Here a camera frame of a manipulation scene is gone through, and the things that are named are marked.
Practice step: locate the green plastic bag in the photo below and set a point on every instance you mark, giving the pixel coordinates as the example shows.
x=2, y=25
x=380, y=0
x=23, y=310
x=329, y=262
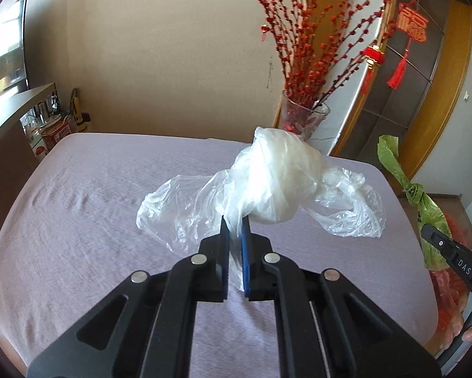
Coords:
x=428, y=211

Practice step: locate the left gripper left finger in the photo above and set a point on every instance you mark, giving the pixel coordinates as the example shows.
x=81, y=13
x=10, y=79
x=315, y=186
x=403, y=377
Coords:
x=144, y=327

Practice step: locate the red lantern ornament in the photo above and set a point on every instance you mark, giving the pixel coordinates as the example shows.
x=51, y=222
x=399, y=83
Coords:
x=374, y=57

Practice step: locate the glass panel sliding door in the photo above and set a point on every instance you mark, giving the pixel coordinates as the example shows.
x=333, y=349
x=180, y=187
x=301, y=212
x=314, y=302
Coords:
x=391, y=112

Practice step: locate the dark wooden tv cabinet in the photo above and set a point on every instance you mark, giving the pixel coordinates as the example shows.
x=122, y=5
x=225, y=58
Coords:
x=17, y=161

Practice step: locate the red fu knot ornament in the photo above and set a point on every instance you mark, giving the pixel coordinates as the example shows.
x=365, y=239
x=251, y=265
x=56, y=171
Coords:
x=414, y=25

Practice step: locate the white translucent plastic bag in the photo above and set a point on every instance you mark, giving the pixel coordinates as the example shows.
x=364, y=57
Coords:
x=268, y=181

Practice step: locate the clear glass vase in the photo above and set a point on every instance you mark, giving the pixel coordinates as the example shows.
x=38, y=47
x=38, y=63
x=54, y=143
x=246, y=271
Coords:
x=302, y=121

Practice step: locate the red lined trash basket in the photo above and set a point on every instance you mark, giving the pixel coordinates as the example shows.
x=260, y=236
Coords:
x=451, y=299

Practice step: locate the red berry branch bouquet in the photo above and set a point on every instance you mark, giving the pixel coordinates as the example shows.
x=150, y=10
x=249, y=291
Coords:
x=319, y=43

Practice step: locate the flat screen television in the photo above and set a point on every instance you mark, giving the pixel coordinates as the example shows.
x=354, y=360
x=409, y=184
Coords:
x=13, y=68

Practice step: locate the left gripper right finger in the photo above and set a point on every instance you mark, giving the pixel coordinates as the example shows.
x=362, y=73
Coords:
x=326, y=326

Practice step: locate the red white box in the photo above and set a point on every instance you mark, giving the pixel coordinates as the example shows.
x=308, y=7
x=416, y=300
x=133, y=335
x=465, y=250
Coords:
x=53, y=134

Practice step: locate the yellow handled tool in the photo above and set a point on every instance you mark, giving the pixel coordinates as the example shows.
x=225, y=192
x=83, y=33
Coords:
x=81, y=119

